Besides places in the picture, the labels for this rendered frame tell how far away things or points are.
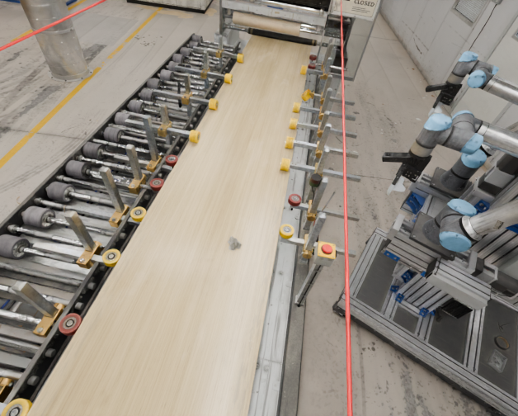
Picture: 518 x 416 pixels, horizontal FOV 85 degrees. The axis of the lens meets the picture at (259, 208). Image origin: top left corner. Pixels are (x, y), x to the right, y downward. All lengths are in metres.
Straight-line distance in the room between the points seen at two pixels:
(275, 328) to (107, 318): 0.80
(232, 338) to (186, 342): 0.18
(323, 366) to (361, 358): 0.29
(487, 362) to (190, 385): 2.01
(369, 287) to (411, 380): 0.65
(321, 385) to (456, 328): 1.06
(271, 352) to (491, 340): 1.69
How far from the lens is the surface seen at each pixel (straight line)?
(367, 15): 3.83
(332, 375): 2.31
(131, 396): 1.30
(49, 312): 1.55
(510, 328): 2.92
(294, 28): 3.89
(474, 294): 1.79
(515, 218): 1.44
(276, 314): 1.66
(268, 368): 1.57
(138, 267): 1.48
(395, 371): 2.50
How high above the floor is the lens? 2.15
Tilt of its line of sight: 49 degrees down
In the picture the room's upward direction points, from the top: 9 degrees clockwise
